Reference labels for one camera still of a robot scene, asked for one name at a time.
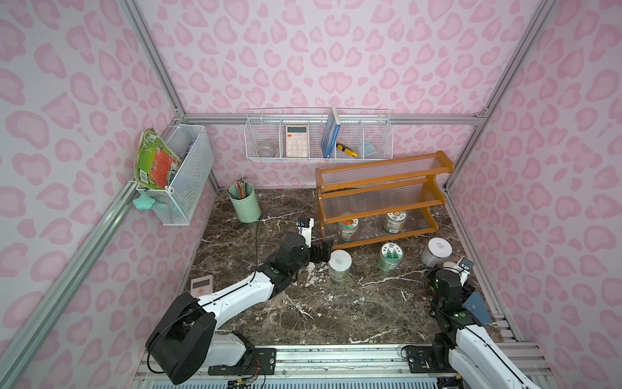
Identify coloured pencils in cup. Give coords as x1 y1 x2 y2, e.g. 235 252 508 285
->
235 177 247 200

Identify green red snack packet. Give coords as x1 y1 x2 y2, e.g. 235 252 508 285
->
134 128 182 190

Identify green label jar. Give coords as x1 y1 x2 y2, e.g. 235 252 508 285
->
377 242 403 272
328 250 352 283

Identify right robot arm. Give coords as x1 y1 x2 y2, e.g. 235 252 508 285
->
427 267 538 388

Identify white mesh side basket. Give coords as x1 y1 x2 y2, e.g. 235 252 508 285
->
144 124 215 226

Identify orange wooden three-tier shelf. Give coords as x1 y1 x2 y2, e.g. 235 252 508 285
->
316 151 455 250

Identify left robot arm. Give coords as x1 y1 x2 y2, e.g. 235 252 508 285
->
145 233 334 385

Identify clear tape roll in basket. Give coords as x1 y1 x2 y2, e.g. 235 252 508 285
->
256 144 280 158

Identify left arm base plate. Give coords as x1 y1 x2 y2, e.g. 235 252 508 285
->
208 348 277 376

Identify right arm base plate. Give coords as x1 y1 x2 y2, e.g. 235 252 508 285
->
401 345 450 374

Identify sunflower label jar bottom right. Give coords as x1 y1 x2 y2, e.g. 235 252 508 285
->
383 211 408 234

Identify tomato label jar bottom left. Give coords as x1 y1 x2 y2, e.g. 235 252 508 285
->
338 219 360 242

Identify white wire wall basket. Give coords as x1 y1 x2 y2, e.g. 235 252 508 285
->
244 107 394 162

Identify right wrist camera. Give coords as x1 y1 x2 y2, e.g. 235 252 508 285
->
455 256 475 286

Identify blue book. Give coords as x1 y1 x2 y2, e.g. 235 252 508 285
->
321 107 341 159

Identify white orange calculator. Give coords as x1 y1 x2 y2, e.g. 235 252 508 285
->
285 125 309 158

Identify mint green pencil cup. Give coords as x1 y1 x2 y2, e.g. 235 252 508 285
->
228 183 261 224

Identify light blue cup in basket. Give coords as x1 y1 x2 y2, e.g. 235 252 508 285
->
364 141 378 158

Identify mint star shaped hook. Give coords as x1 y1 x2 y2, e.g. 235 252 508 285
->
133 191 156 211

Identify pink calculator on table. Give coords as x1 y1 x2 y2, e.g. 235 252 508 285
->
190 275 214 298

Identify blue grey pad on table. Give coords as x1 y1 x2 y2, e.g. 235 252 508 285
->
462 292 492 326

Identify yellow black utility knife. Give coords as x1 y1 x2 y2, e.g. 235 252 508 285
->
336 143 359 158

